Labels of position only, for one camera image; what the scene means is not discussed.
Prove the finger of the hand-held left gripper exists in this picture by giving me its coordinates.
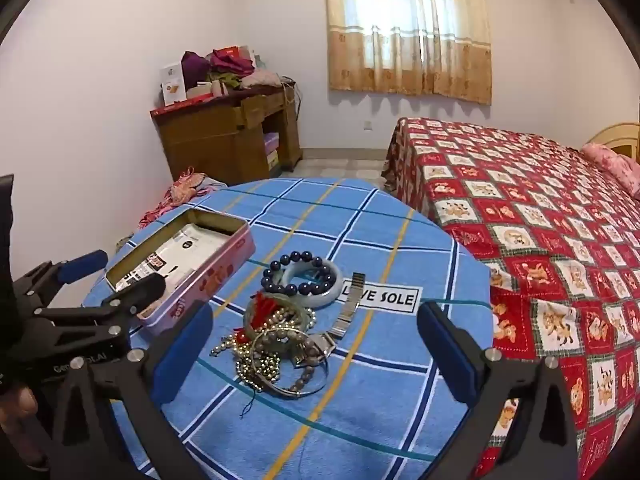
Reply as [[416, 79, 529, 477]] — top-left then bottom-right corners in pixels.
[[14, 249, 108, 312], [30, 274, 167, 356]]

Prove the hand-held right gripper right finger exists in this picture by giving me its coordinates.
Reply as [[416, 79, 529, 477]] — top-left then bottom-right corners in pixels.
[[416, 301, 593, 480]]

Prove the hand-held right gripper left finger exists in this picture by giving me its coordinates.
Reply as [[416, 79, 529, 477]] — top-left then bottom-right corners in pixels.
[[47, 304, 216, 480]]

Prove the pearl bead necklace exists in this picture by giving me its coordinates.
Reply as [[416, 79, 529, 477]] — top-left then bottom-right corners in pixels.
[[210, 307, 317, 357]]

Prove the pink tin box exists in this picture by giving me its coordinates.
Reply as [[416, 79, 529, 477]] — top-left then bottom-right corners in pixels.
[[104, 208, 257, 335]]

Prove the green jade bangle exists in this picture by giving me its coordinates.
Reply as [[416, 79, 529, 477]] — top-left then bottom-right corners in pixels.
[[243, 297, 281, 332]]

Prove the red tassel charm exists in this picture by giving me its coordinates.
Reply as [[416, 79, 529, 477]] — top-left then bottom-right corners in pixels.
[[235, 292, 275, 347]]

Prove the silver metal watch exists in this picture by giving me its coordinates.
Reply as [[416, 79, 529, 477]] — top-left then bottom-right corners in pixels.
[[295, 272, 367, 366]]

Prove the silver metal bangle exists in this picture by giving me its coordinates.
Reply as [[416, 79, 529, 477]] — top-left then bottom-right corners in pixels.
[[250, 330, 329, 400]]

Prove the brown wooden bead bracelet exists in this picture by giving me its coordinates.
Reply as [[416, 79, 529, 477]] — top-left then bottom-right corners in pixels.
[[250, 327, 331, 396]]

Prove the person's left hand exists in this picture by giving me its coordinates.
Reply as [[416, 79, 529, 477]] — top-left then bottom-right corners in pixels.
[[0, 385, 52, 471]]

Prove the printed paper card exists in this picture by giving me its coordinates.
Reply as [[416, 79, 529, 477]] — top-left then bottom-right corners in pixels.
[[116, 223, 232, 291]]

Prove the floral cloth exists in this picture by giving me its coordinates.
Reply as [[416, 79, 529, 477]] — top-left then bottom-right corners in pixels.
[[137, 167, 228, 231]]

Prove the blue checked tablecloth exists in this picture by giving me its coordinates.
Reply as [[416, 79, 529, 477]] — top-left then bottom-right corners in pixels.
[[47, 177, 496, 480]]

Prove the pale jade bangle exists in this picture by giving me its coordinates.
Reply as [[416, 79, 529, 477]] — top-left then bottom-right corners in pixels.
[[280, 257, 346, 308]]

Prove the red printed blanket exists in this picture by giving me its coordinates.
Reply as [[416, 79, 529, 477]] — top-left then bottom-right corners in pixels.
[[381, 116, 640, 480]]

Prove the wooden desk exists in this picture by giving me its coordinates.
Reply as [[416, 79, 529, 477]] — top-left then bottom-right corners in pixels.
[[150, 87, 303, 186]]

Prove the red flat box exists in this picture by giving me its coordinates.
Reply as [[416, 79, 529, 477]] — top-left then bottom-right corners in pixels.
[[150, 91, 241, 118]]

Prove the stack of pastel boxes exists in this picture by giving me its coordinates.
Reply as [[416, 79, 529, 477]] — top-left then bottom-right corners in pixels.
[[262, 131, 281, 176]]

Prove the white box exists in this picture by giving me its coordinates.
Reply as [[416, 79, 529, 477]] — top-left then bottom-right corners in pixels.
[[160, 62, 188, 107]]

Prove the olive green cloth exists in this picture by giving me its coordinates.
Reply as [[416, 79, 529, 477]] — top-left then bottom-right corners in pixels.
[[209, 72, 246, 93]]

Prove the purple bag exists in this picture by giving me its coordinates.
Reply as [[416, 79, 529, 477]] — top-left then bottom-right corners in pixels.
[[181, 51, 213, 88]]

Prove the pink cloth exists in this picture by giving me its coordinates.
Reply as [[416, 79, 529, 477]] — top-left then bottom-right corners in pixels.
[[240, 70, 283, 91]]

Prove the pile of red clothes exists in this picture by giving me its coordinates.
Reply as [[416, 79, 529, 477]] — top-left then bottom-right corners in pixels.
[[210, 47, 256, 75]]

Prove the pink pillow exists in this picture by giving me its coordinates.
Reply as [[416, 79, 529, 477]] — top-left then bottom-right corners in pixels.
[[580, 142, 640, 196]]

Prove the wooden headboard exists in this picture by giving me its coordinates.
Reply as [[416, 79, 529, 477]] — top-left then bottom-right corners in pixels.
[[585, 121, 640, 163]]

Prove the beige curtain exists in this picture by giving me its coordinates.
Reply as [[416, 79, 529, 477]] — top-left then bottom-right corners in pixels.
[[322, 0, 493, 106]]

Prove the dark blue bead bracelet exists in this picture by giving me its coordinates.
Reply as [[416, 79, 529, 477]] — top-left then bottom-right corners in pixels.
[[261, 251, 335, 300]]

